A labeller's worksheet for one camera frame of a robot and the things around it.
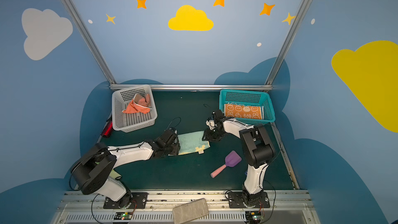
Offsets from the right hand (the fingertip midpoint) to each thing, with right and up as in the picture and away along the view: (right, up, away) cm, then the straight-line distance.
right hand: (207, 138), depth 95 cm
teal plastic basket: (+16, +28, +19) cm, 37 cm away
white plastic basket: (-52, +9, +9) cm, 54 cm away
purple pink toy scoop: (+14, -11, -7) cm, 19 cm away
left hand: (-17, -5, -4) cm, 18 cm away
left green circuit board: (-40, -31, -24) cm, 56 cm away
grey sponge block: (-9, -28, -26) cm, 39 cm away
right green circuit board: (+21, -33, -24) cm, 45 cm away
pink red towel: (-46, +22, +9) cm, 52 cm away
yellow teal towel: (-9, -2, -1) cm, 9 cm away
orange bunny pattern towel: (+27, +17, +13) cm, 34 cm away
